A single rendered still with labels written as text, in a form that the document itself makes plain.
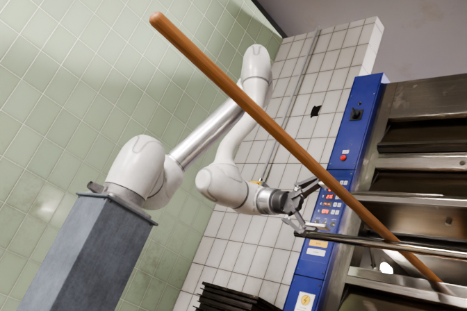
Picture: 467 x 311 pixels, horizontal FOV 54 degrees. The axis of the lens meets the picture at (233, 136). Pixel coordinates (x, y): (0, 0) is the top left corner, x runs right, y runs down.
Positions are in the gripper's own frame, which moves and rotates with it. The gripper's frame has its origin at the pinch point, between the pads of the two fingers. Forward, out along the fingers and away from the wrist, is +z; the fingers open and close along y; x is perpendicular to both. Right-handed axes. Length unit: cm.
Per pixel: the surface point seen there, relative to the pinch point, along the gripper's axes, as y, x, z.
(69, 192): 14, 25, -112
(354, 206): 0.6, 2.4, 9.3
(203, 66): 1, 65, 10
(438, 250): 2.4, -18.5, 24.8
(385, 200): -21.8, -40.7, -7.3
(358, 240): 2.9, -18.1, 0.5
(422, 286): 3, -56, 6
